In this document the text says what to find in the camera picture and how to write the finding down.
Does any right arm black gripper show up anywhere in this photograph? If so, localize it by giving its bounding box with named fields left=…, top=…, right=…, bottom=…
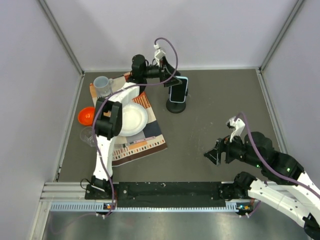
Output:
left=203, top=128, right=263, bottom=168

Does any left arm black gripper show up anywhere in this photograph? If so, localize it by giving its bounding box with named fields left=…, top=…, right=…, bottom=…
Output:
left=141, top=55, right=182, bottom=87

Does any phone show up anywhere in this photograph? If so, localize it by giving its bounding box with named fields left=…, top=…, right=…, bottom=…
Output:
left=169, top=76, right=189, bottom=103

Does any black phone stand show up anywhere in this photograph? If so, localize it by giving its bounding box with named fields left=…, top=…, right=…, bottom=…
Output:
left=166, top=98, right=187, bottom=114

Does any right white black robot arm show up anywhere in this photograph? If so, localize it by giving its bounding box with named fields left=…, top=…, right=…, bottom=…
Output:
left=204, top=112, right=320, bottom=240

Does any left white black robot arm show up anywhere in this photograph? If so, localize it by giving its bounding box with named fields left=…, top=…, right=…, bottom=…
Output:
left=90, top=54, right=180, bottom=199

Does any white paper plate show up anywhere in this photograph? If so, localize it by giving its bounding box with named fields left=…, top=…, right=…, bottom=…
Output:
left=119, top=102, right=148, bottom=137

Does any white ceramic mug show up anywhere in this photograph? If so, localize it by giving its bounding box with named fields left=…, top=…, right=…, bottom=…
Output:
left=93, top=76, right=114, bottom=98

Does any patchwork orange red placemat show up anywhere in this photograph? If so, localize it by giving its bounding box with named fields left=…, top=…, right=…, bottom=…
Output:
left=96, top=92, right=168, bottom=167

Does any orange plastic bowl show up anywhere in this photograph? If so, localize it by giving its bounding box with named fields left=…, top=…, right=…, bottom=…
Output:
left=77, top=106, right=95, bottom=126

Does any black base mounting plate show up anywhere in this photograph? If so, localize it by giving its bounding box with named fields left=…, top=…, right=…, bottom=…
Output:
left=84, top=181, right=223, bottom=200

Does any clear plastic cup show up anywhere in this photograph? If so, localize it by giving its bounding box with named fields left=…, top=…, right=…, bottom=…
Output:
left=79, top=126, right=96, bottom=147

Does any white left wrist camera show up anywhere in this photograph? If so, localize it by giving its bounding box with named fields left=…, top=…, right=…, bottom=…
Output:
left=153, top=43, right=166, bottom=66

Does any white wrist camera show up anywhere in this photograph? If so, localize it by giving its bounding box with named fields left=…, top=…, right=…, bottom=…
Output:
left=226, top=116, right=246, bottom=143
left=153, top=43, right=166, bottom=66

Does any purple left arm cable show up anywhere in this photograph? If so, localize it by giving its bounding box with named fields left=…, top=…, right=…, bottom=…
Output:
left=91, top=37, right=179, bottom=217

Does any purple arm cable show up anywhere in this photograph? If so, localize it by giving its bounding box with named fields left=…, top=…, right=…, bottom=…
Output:
left=234, top=111, right=320, bottom=198
left=91, top=37, right=179, bottom=217

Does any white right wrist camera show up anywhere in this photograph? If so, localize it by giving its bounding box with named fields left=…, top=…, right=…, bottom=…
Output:
left=226, top=116, right=246, bottom=143

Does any white slotted cable duct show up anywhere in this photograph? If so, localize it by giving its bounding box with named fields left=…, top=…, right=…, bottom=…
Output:
left=49, top=201, right=253, bottom=213

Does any pink handled fork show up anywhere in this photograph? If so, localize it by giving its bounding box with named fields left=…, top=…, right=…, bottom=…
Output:
left=114, top=136, right=156, bottom=149

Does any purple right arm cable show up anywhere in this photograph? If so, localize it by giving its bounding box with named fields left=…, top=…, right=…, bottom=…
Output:
left=234, top=111, right=320, bottom=198

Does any aluminium frame rail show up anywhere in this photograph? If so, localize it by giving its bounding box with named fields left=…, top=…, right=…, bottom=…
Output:
left=40, top=182, right=88, bottom=202

